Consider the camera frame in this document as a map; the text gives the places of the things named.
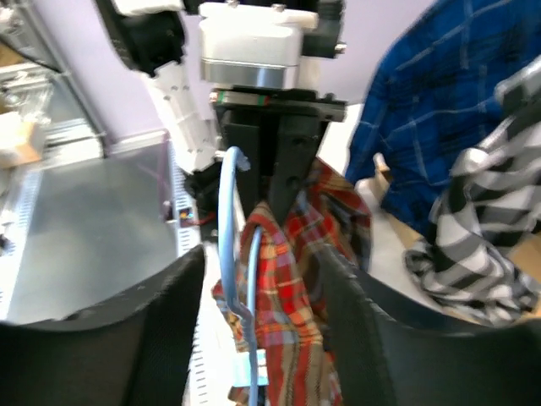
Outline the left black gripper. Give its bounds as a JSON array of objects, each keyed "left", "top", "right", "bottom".
[{"left": 210, "top": 88, "right": 347, "bottom": 224}]

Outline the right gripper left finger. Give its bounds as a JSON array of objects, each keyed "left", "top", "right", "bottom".
[{"left": 1, "top": 245, "right": 205, "bottom": 406}]

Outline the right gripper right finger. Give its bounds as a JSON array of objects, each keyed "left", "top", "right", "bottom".
[{"left": 319, "top": 244, "right": 540, "bottom": 405}]

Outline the red brown plaid shirt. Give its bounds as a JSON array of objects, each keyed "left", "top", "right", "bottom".
[{"left": 237, "top": 159, "right": 372, "bottom": 405}]

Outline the light blue hanger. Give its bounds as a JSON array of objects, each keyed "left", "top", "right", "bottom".
[{"left": 217, "top": 147, "right": 260, "bottom": 405}]

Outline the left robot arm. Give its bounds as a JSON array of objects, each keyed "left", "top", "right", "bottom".
[{"left": 96, "top": 1, "right": 346, "bottom": 222}]

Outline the black white checked shirt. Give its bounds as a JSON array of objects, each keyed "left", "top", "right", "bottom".
[{"left": 405, "top": 59, "right": 540, "bottom": 326}]

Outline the blue plaid shirt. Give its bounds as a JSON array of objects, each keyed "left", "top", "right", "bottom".
[{"left": 345, "top": 0, "right": 541, "bottom": 238}]

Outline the wooden clothes rack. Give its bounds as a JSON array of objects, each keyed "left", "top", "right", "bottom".
[{"left": 380, "top": 150, "right": 540, "bottom": 326}]

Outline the cardboard box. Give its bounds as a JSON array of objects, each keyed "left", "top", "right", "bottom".
[{"left": 0, "top": 112, "right": 45, "bottom": 168}]

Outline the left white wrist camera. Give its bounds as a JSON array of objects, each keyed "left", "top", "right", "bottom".
[{"left": 199, "top": 1, "right": 320, "bottom": 91}]

